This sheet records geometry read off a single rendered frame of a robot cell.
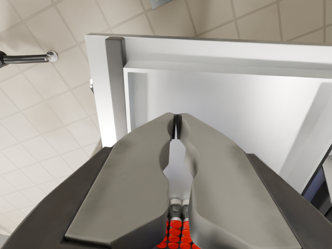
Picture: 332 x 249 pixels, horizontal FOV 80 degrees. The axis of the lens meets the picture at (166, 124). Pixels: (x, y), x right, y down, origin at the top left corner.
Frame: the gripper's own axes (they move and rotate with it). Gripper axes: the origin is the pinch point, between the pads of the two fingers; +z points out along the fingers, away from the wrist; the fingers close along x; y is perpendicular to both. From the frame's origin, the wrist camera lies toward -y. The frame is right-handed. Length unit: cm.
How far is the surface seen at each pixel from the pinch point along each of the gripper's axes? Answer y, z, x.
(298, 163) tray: 14.8, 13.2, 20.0
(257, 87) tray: 3.1, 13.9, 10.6
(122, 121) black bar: 7.9, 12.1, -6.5
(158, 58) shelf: 0.1, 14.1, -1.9
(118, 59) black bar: -0.2, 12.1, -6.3
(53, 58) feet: 23, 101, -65
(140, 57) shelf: 0.0, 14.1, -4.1
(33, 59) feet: 22, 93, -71
